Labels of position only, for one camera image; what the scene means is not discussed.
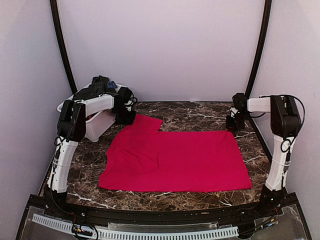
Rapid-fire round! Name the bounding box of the white slotted cable duct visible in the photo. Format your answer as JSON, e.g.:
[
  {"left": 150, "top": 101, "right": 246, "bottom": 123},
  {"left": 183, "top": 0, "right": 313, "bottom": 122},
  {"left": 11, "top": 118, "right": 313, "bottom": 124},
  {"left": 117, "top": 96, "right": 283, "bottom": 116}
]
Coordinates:
[{"left": 31, "top": 213, "right": 239, "bottom": 240}]

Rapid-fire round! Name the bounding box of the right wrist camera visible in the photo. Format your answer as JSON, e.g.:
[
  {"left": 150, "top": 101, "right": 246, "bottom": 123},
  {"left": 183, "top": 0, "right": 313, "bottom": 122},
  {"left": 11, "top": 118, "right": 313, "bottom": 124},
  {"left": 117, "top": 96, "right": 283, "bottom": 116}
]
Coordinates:
[{"left": 232, "top": 92, "right": 248, "bottom": 112}]

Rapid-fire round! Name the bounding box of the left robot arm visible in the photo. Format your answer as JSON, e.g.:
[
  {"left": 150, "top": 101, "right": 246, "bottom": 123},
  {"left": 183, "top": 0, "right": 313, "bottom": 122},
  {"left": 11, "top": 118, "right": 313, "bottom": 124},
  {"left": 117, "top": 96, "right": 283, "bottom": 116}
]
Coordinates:
[{"left": 47, "top": 94, "right": 137, "bottom": 194}]

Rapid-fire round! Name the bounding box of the blue checkered garment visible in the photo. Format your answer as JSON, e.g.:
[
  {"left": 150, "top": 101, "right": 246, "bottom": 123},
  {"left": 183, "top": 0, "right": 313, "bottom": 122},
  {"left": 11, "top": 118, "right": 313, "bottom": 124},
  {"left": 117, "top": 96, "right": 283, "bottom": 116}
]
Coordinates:
[{"left": 107, "top": 80, "right": 118, "bottom": 89}]

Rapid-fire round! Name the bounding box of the white plastic laundry bin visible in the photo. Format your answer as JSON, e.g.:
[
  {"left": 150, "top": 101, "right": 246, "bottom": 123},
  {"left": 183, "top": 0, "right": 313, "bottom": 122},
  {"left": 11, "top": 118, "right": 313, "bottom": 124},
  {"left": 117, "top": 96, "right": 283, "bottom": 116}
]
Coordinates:
[{"left": 57, "top": 84, "right": 133, "bottom": 142}]

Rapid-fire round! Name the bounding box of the black frame post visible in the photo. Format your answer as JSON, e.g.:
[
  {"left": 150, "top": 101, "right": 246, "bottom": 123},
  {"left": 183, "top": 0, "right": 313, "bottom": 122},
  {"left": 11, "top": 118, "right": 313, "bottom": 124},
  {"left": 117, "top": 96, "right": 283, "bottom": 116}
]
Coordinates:
[
  {"left": 49, "top": 0, "right": 78, "bottom": 94},
  {"left": 244, "top": 0, "right": 272, "bottom": 99}
]

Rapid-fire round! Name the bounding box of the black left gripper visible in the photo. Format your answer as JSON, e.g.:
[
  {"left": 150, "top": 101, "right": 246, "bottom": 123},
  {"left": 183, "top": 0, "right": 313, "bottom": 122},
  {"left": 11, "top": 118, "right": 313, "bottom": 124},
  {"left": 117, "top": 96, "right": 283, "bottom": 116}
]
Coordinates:
[{"left": 114, "top": 105, "right": 137, "bottom": 124}]

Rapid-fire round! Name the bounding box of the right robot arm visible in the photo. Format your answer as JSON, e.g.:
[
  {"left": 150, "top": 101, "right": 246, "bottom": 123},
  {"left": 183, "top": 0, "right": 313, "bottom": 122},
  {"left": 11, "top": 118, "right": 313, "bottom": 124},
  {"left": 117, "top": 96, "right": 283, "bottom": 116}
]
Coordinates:
[{"left": 226, "top": 93, "right": 306, "bottom": 192}]

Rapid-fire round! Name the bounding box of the black striped garment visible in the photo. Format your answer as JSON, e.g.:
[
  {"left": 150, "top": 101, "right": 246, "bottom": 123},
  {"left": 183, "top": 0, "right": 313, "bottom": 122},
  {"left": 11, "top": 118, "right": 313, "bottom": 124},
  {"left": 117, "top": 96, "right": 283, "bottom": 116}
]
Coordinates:
[{"left": 72, "top": 75, "right": 116, "bottom": 101}]

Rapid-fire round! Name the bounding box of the black frame post left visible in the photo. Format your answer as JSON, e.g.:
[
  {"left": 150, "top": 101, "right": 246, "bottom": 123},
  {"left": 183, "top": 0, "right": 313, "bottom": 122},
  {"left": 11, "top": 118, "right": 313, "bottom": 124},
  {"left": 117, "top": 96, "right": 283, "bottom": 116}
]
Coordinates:
[{"left": 49, "top": 0, "right": 78, "bottom": 94}]

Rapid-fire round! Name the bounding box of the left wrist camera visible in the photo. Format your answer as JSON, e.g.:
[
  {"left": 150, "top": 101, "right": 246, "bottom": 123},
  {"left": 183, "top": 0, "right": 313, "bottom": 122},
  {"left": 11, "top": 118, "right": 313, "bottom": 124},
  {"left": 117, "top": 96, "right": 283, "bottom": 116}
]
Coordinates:
[{"left": 117, "top": 86, "right": 134, "bottom": 104}]

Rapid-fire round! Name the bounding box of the black front rail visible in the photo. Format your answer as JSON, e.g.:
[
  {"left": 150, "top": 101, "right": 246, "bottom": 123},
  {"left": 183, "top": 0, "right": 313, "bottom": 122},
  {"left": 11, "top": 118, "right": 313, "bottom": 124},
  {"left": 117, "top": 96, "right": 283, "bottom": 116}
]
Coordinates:
[{"left": 27, "top": 193, "right": 298, "bottom": 226}]

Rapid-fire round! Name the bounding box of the red t-shirt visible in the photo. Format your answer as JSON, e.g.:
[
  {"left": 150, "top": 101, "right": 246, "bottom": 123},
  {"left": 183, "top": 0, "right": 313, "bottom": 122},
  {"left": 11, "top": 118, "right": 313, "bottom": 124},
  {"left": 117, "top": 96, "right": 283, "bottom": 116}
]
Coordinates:
[{"left": 98, "top": 114, "right": 252, "bottom": 192}]

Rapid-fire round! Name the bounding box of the black frame post right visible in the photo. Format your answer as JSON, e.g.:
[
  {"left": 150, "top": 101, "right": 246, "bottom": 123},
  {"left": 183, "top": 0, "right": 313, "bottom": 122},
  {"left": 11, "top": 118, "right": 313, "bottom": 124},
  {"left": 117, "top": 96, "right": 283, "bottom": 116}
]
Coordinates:
[{"left": 244, "top": 0, "right": 272, "bottom": 99}]

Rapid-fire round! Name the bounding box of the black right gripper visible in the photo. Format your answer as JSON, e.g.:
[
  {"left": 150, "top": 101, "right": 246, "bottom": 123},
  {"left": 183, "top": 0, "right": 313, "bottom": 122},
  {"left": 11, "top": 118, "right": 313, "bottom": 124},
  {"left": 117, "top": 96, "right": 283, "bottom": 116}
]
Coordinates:
[{"left": 225, "top": 112, "right": 250, "bottom": 132}]

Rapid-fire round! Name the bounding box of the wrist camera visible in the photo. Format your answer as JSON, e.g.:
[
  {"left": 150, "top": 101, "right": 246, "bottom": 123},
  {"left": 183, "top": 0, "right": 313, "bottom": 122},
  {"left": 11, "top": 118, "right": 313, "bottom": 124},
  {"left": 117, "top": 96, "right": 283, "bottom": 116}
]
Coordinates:
[
  {"left": 232, "top": 92, "right": 248, "bottom": 112},
  {"left": 117, "top": 86, "right": 134, "bottom": 104}
]

